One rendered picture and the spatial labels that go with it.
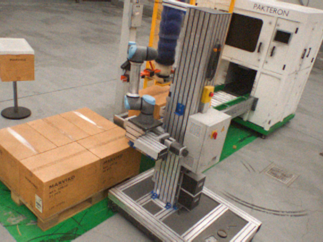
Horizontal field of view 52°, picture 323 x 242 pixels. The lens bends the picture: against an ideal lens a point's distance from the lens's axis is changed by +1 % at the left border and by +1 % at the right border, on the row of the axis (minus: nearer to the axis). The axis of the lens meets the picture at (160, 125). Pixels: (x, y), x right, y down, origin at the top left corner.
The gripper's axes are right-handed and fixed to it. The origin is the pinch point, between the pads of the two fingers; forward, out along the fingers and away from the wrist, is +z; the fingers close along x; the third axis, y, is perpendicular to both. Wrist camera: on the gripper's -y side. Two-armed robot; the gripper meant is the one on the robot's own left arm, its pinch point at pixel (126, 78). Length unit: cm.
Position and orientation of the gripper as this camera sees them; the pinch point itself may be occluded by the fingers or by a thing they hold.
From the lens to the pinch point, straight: 326.0
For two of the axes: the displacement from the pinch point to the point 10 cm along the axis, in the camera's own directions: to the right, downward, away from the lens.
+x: -7.7, -3.9, 5.0
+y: 6.2, -2.7, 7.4
